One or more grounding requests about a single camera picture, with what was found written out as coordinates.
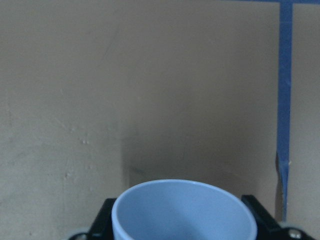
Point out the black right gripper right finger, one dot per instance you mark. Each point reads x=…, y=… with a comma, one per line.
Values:
x=267, y=227

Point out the light blue plastic cup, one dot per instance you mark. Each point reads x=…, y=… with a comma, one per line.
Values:
x=175, y=209

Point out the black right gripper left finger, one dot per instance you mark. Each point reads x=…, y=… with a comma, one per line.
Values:
x=102, y=228

